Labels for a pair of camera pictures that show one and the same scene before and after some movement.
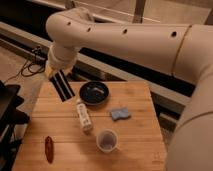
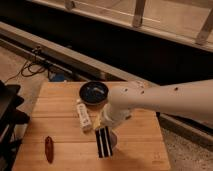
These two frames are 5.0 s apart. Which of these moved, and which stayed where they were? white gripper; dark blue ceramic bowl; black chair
Moved: white gripper
Stayed: black chair; dark blue ceramic bowl
